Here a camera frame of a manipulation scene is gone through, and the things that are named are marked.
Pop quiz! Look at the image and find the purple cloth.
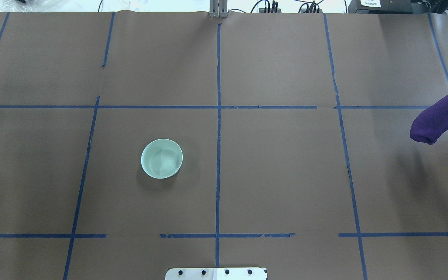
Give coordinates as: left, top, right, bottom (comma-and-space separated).
409, 94, 448, 145

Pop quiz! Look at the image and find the aluminium frame post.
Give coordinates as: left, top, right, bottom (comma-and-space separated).
209, 0, 229, 18

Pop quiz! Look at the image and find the black power adapter box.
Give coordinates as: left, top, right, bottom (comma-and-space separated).
347, 0, 413, 14

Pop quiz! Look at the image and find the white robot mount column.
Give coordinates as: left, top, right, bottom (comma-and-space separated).
165, 267, 268, 280

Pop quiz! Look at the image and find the light green bowl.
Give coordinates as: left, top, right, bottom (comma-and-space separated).
140, 138, 184, 179

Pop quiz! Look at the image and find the white side table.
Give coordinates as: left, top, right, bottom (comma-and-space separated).
0, 0, 351, 14

